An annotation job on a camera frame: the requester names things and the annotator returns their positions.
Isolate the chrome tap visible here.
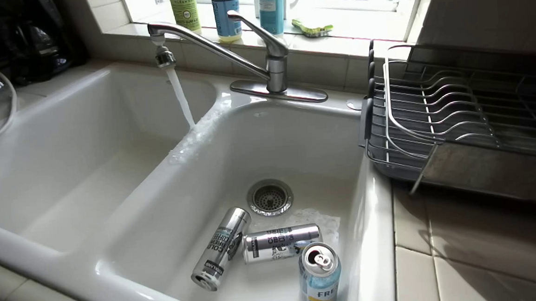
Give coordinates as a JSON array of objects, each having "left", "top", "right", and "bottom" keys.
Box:
[{"left": 146, "top": 5, "right": 329, "bottom": 113}]

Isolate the chrome tap lever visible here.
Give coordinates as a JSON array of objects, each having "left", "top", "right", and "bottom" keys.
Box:
[{"left": 227, "top": 7, "right": 290, "bottom": 61}]

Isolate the slim silver can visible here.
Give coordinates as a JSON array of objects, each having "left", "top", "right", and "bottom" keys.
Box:
[
  {"left": 187, "top": 206, "right": 256, "bottom": 293},
  {"left": 241, "top": 222, "right": 324, "bottom": 265}
]

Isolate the green scrub brush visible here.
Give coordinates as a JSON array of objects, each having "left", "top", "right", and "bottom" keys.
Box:
[{"left": 291, "top": 16, "right": 334, "bottom": 39}]

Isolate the light blue drink can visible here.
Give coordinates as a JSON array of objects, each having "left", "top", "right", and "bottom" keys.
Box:
[{"left": 297, "top": 241, "right": 344, "bottom": 301}]

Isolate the blue and white soap bottle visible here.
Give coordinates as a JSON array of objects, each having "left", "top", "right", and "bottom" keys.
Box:
[{"left": 210, "top": 0, "right": 243, "bottom": 44}]

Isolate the teal soap bottle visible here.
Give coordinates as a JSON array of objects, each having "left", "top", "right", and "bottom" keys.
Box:
[{"left": 258, "top": 0, "right": 288, "bottom": 37}]

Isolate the white double sink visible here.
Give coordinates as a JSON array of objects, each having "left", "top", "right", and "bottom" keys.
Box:
[{"left": 0, "top": 46, "right": 399, "bottom": 301}]

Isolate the green soap bottle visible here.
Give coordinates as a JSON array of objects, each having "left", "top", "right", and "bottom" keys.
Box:
[{"left": 168, "top": 0, "right": 203, "bottom": 37}]

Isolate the grey dish rack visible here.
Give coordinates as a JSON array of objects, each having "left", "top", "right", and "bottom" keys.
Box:
[{"left": 353, "top": 29, "right": 536, "bottom": 221}]

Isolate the black coffee maker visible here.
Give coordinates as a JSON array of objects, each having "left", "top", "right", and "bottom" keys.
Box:
[{"left": 0, "top": 0, "right": 90, "bottom": 88}]

